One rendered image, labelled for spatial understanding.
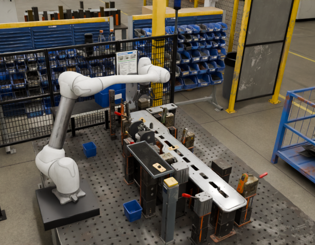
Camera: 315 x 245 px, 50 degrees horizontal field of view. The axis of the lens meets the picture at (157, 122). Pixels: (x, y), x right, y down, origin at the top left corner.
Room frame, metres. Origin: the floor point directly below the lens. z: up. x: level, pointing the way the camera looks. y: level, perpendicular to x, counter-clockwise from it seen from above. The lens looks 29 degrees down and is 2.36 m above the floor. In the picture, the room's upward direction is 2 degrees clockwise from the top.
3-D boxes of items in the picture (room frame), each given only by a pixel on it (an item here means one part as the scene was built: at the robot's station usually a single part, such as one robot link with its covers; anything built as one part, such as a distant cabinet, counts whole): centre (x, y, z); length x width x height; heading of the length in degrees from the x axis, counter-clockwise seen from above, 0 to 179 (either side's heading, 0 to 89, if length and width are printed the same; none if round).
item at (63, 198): (1.82, 0.60, 0.79); 0.22 x 0.18 x 0.06; 38
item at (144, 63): (2.49, 0.11, 1.48); 0.13 x 0.11 x 0.16; 50
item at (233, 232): (1.56, -0.45, 0.84); 0.18 x 0.06 x 0.29; 121
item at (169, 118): (2.56, -0.09, 0.87); 0.12 x 0.09 x 0.35; 121
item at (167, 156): (1.88, -0.07, 0.89); 0.13 x 0.11 x 0.38; 121
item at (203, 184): (2.09, -0.14, 1.00); 1.38 x 0.22 x 0.02; 31
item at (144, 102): (2.80, 0.14, 0.88); 0.08 x 0.08 x 0.36; 31
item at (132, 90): (2.73, 0.24, 1.17); 0.12 x 0.01 x 0.34; 121
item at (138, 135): (2.08, 0.10, 0.94); 0.18 x 0.13 x 0.49; 31
